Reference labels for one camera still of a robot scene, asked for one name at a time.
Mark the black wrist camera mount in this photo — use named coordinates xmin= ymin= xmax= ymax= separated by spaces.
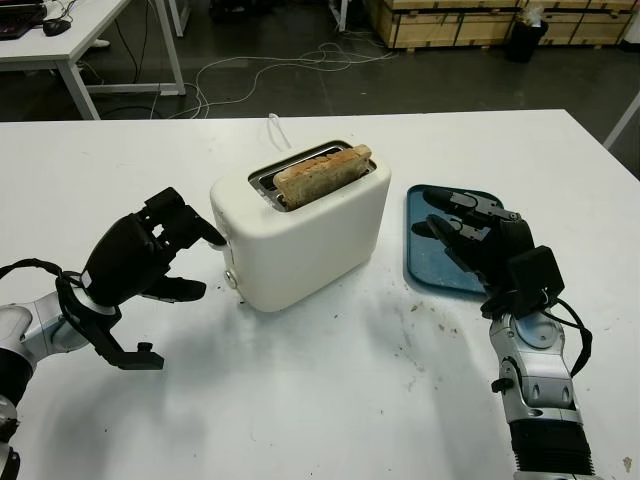
xmin=57 ymin=272 xmax=165 ymax=371
xmin=507 ymin=245 xmax=565 ymax=314

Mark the black trash bin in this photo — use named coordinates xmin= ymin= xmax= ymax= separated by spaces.
xmin=508 ymin=12 xmax=550 ymax=64

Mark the white toaster power cord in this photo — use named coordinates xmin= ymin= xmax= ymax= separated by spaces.
xmin=268 ymin=113 xmax=291 ymax=151

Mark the white two-slot toaster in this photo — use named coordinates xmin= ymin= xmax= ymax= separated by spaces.
xmin=209 ymin=138 xmax=393 ymax=314

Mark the white metal frame leg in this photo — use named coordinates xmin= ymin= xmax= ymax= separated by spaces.
xmin=327 ymin=0 xmax=351 ymax=34
xmin=167 ymin=0 xmax=184 ymax=39

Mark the brown bread slice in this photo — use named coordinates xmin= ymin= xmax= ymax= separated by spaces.
xmin=272 ymin=143 xmax=374 ymax=211

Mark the blue plastic tray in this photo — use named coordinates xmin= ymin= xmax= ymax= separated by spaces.
xmin=403 ymin=183 xmax=506 ymax=295

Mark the white floor cable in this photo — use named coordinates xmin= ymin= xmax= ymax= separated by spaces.
xmin=194 ymin=42 xmax=401 ymax=121

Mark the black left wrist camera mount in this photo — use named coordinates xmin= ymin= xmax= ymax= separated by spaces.
xmin=57 ymin=272 xmax=165 ymax=371

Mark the black laptop with red screen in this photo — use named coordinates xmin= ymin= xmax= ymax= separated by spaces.
xmin=0 ymin=2 xmax=49 ymax=41

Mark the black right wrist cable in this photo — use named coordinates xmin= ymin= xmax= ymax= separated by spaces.
xmin=547 ymin=294 xmax=594 ymax=376

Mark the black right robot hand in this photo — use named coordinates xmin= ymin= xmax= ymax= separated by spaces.
xmin=410 ymin=188 xmax=537 ymax=315

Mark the white slanted table leg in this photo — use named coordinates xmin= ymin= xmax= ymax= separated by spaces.
xmin=603 ymin=94 xmax=640 ymax=151

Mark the white office desk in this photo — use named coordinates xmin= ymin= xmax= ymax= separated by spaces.
xmin=0 ymin=0 xmax=186 ymax=121

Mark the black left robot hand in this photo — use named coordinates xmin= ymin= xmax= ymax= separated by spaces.
xmin=81 ymin=187 xmax=228 ymax=307

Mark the plywood crate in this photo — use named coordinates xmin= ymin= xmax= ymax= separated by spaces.
xmin=367 ymin=0 xmax=524 ymax=50
xmin=519 ymin=0 xmax=636 ymax=46

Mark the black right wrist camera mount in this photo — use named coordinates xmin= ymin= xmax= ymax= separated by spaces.
xmin=507 ymin=245 xmax=565 ymax=314

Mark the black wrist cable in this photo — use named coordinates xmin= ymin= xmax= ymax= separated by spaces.
xmin=547 ymin=294 xmax=594 ymax=376
xmin=0 ymin=258 xmax=89 ymax=331

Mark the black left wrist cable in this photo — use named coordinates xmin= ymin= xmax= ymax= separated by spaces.
xmin=0 ymin=258 xmax=89 ymax=331

